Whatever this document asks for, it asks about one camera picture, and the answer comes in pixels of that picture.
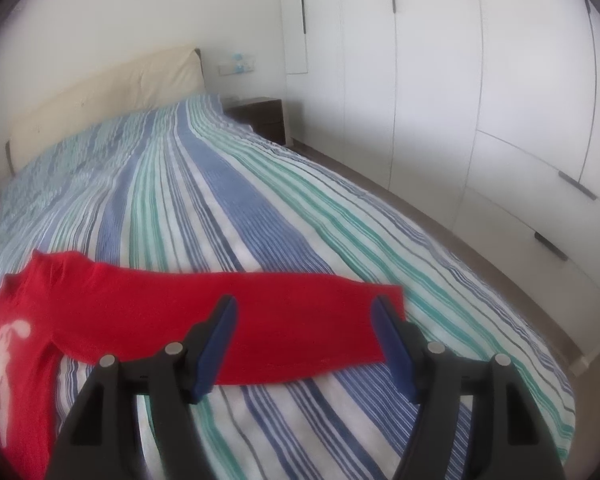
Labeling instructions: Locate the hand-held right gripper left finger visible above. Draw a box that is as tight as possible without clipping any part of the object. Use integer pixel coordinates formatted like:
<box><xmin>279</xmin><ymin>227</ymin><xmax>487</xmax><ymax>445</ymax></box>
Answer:
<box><xmin>45</xmin><ymin>295</ymin><xmax>239</xmax><ymax>480</ymax></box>

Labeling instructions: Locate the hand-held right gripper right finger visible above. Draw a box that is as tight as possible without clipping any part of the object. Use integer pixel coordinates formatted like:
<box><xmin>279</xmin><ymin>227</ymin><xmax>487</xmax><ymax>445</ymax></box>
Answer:
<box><xmin>371</xmin><ymin>294</ymin><xmax>566</xmax><ymax>480</ymax></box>

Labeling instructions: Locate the red shirt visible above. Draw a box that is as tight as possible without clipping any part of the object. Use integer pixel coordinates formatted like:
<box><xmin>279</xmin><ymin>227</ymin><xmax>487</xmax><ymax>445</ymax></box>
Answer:
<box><xmin>0</xmin><ymin>250</ymin><xmax>407</xmax><ymax>480</ymax></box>

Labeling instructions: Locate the striped bedspread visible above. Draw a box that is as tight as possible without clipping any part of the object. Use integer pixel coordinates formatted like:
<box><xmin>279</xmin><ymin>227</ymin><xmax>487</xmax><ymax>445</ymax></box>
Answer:
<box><xmin>0</xmin><ymin>92</ymin><xmax>578</xmax><ymax>480</ymax></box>

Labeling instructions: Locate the dark wooden nightstand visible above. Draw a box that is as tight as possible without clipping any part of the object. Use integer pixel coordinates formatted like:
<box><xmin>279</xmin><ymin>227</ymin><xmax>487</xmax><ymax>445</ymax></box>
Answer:
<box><xmin>223</xmin><ymin>97</ymin><xmax>287</xmax><ymax>147</ymax></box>

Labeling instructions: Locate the cream padded headboard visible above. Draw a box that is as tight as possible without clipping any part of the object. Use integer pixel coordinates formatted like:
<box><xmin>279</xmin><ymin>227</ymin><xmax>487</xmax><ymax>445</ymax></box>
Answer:
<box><xmin>5</xmin><ymin>47</ymin><xmax>204</xmax><ymax>176</ymax></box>

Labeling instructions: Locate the white wardrobe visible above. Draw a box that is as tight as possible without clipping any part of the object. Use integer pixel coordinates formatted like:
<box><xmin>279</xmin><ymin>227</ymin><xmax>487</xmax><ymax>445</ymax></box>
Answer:
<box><xmin>277</xmin><ymin>0</ymin><xmax>600</xmax><ymax>376</ymax></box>

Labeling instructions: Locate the white wall outlet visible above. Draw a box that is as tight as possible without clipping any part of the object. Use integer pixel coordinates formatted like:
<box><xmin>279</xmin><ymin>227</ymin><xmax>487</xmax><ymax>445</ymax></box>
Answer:
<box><xmin>219</xmin><ymin>52</ymin><xmax>257</xmax><ymax>77</ymax></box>

